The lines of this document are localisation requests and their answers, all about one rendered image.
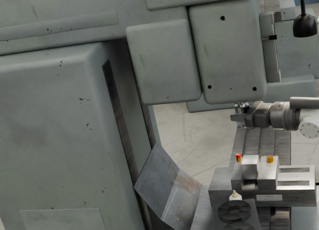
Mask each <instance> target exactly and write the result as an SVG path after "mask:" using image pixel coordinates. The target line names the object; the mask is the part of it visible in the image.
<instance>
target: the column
mask: <svg viewBox="0 0 319 230"><path fill-rule="evenodd" d="M156 141H158V143H159V144H160V145H161V141H160V135H159V131H158V127H157V122H156V118H155V114H154V110H153V105H144V104H143V103H142V101H141V96H140V92H139V88H138V84H137V80H136V75H135V72H134V67H133V63H132V59H131V54H130V50H129V46H128V42H127V38H121V39H113V40H107V41H100V42H93V43H86V44H79V45H72V46H65V47H58V48H49V49H42V50H35V51H28V52H21V53H14V54H7V55H1V56H0V219H1V221H2V224H3V226H4V229H5V230H169V229H170V228H171V227H170V226H169V225H167V224H166V223H164V222H163V221H162V220H160V219H159V218H158V216H157V215H156V214H155V213H154V212H153V210H152V209H151V208H150V207H149V206H148V204H147V203H146V202H145V201H144V200H143V199H142V197H141V196H140V195H139V194H138V193H137V192H136V191H135V189H134V188H133V187H134V185H135V183H136V181H137V179H138V177H139V175H140V173H141V171H142V169H143V167H144V165H145V163H146V161H147V158H148V156H149V154H150V153H151V151H152V149H153V147H154V145H155V143H156ZM161 146H162V145H161Z"/></svg>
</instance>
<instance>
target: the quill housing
mask: <svg viewBox="0 0 319 230"><path fill-rule="evenodd" d="M260 13H261V9H260V1H259V0H219V1H213V2H206V3H200V4H194V5H190V6H189V9H188V15H189V21H190V26H191V31H192V37H193V42H194V47H195V53H196V58H197V65H198V70H199V75H200V81H201V86H202V91H203V97H204V100H205V102H206V103H208V104H209V105H222V104H232V103H243V102H253V101H260V100H262V99H264V97H265V96H266V91H267V78H266V71H265V63H264V55H263V45H262V40H261V29H260V22H259V15H260Z"/></svg>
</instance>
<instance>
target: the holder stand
mask: <svg viewBox="0 0 319 230"><path fill-rule="evenodd" d="M212 211H213V224H214V230H261V226H260V222H259V217H258V212H257V209H256V204H255V200H254V199H247V200H231V201H226V202H223V203H217V204H212Z"/></svg>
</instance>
